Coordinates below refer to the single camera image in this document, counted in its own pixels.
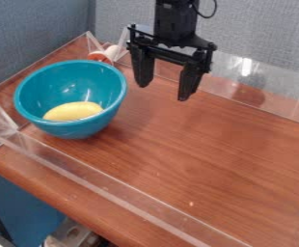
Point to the yellow lemon-shaped object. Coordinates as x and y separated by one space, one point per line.
72 111

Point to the grey metal bracket under table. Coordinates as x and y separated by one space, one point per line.
71 234

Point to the clear acrylic barrier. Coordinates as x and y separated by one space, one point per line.
197 173

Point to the blue bowl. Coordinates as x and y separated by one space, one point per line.
64 82

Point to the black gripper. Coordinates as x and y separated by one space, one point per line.
171 41

